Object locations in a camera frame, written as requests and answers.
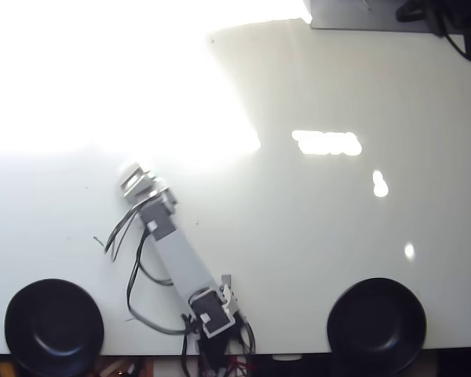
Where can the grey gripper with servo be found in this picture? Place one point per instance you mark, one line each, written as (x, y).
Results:
(135, 184)

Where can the black round bowl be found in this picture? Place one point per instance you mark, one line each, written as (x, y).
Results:
(54, 326)
(377, 326)

